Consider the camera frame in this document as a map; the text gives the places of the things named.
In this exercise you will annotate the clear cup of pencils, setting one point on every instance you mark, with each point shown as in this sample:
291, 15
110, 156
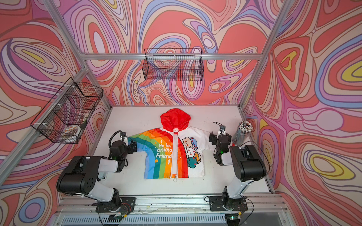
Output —
243, 129

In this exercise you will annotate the black wire basket back wall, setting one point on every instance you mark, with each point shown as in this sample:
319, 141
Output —
173, 64

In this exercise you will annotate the black wire basket left wall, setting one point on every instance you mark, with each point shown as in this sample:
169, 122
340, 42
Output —
73, 104

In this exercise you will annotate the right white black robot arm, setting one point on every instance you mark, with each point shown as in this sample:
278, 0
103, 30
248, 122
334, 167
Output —
247, 164

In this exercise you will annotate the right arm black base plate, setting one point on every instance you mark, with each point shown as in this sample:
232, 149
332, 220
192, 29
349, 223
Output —
223, 203

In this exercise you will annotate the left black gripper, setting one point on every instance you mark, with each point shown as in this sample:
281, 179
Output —
130, 149

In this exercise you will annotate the black wire basket wall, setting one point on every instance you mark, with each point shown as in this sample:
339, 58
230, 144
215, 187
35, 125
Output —
173, 64
73, 104

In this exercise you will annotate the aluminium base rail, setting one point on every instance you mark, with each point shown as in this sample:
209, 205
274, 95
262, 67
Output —
178, 210

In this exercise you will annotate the rainbow red white kids jacket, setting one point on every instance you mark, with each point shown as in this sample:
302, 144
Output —
175, 150

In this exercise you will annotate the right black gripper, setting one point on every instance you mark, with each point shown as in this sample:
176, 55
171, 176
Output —
212, 138

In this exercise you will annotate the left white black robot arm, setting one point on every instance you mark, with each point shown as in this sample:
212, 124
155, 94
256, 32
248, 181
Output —
83, 176

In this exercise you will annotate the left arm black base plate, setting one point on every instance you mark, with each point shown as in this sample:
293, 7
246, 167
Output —
122, 205

